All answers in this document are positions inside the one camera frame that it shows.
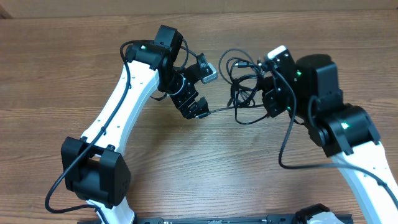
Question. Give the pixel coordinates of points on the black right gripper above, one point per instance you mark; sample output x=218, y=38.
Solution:
x=270, y=99

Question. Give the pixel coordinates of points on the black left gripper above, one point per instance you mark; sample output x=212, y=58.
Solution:
x=191, y=111

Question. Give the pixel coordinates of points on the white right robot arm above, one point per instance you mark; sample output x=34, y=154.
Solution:
x=308, y=88

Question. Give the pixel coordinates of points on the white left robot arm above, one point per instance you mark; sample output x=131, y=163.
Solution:
x=93, y=165

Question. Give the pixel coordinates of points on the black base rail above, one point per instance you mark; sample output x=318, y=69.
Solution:
x=314, y=214

